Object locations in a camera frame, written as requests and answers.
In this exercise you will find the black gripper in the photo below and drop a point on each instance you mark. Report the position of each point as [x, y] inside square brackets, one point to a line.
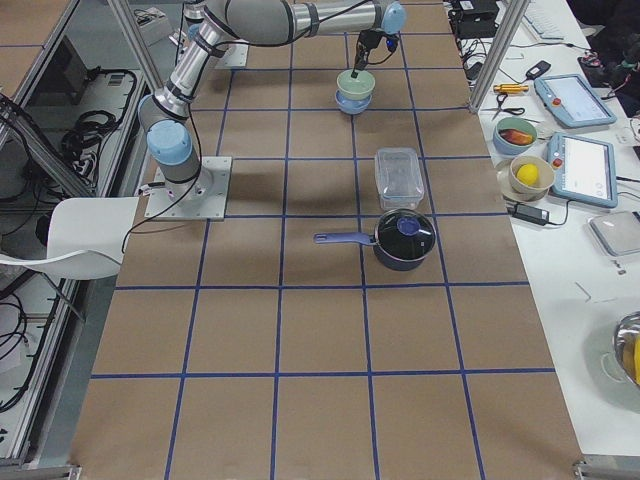
[365, 42]

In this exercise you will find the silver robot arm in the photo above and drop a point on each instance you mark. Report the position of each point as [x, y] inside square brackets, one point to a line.
[263, 24]

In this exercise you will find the blue bowl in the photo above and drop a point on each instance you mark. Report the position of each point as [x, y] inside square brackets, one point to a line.
[350, 106]

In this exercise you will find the green bowl with fruit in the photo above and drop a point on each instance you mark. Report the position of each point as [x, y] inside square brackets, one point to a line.
[513, 136]

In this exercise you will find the beige bowl with lemon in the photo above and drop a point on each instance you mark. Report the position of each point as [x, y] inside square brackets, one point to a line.
[512, 189]

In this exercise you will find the steel mixing bowl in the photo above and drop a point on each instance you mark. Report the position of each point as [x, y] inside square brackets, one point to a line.
[621, 363]

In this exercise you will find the clear plastic food container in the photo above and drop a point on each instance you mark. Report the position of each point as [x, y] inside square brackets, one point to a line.
[398, 177]

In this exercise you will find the scissors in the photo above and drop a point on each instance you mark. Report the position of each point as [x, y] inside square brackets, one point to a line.
[502, 109]

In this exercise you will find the yellow cylindrical tool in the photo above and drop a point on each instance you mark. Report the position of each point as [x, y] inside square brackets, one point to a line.
[510, 89]

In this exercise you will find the dark blue saucepan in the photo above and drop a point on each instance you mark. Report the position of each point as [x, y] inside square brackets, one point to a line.
[401, 240]

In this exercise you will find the black car key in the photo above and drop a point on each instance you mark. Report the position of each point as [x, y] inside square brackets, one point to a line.
[537, 70]

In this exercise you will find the yellow lemon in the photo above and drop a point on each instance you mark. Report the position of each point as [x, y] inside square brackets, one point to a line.
[528, 174]

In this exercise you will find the upper blue teach pendant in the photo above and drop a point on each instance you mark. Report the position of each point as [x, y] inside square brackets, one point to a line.
[571, 100]

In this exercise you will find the blue teach pendant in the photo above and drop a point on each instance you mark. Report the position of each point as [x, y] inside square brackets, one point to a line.
[571, 100]
[584, 170]

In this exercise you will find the black power adapter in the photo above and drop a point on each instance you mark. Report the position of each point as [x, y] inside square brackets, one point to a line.
[530, 214]

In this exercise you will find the lower blue teach pendant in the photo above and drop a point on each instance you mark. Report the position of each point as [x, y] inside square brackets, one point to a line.
[584, 170]

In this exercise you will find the white kitchen scale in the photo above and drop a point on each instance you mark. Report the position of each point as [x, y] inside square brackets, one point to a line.
[617, 232]

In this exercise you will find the white chair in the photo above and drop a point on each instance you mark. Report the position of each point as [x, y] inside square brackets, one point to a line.
[84, 239]

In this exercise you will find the aluminium frame post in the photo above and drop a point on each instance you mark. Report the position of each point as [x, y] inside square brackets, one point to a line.
[511, 20]

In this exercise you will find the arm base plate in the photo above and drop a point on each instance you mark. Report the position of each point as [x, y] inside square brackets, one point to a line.
[206, 198]

